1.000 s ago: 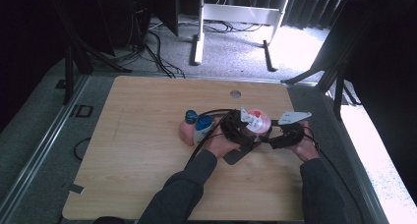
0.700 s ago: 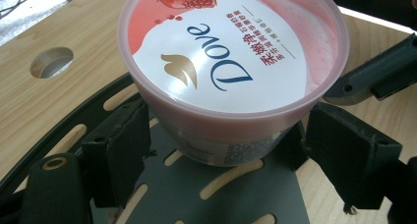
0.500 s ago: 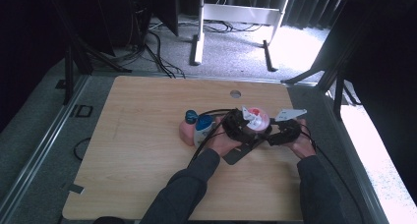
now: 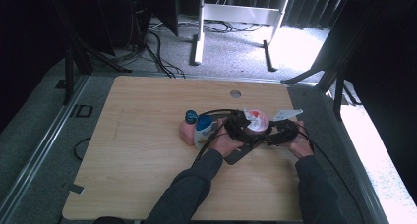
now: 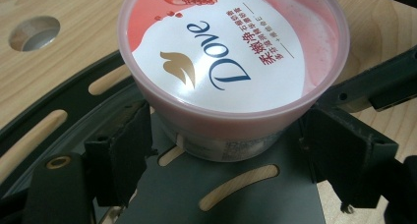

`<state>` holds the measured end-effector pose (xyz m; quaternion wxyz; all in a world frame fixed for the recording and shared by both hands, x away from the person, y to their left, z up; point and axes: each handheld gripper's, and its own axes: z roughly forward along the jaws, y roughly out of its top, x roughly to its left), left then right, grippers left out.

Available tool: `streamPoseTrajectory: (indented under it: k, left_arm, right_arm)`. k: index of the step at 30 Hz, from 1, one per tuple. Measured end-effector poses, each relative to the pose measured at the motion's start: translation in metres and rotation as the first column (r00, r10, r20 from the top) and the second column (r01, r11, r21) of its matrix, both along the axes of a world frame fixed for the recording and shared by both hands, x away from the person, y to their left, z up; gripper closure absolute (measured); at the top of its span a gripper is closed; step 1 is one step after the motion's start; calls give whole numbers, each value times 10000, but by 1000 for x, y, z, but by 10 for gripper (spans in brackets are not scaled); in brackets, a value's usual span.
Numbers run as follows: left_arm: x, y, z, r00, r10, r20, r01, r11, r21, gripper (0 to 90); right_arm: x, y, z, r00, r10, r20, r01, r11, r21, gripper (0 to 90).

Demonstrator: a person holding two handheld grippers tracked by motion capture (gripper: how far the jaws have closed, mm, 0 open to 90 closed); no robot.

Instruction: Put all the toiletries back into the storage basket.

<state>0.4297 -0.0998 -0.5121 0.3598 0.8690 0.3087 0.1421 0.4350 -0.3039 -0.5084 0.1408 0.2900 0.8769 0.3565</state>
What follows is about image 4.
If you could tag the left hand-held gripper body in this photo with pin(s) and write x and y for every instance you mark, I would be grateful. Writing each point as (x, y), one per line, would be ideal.
(236, 127)

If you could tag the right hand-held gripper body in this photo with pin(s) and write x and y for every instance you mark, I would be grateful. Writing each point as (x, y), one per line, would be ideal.
(288, 132)

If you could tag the pink jar with white lid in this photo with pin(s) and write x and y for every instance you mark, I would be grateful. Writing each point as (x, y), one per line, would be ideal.
(260, 122)

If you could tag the black slotted corner shelf rack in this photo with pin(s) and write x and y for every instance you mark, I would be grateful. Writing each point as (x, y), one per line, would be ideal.
(236, 156)

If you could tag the white bottle with blue cap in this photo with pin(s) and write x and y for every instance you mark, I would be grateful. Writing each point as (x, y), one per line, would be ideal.
(202, 132)

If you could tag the pink bottle with blue cap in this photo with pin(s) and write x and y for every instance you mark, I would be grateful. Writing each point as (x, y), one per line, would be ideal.
(187, 132)

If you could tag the person's right hand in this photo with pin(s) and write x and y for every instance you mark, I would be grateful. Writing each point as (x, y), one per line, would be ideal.
(303, 147)

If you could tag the person's left hand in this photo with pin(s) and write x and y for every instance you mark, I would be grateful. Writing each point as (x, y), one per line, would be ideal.
(223, 145)

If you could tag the black metal stand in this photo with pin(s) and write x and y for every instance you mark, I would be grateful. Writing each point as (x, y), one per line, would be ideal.
(337, 70)
(77, 50)

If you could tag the dark curtain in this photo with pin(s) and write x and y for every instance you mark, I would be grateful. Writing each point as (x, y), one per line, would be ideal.
(308, 11)

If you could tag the dark computer tower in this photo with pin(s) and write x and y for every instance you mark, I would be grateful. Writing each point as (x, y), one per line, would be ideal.
(131, 17)

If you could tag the grey tape strip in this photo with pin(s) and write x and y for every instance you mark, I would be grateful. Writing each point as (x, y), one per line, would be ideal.
(73, 188)

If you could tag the aluminium rail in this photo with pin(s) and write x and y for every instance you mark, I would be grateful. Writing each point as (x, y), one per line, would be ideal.
(42, 142)
(357, 158)

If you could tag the white desk frame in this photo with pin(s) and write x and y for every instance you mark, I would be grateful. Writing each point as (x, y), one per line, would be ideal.
(241, 14)

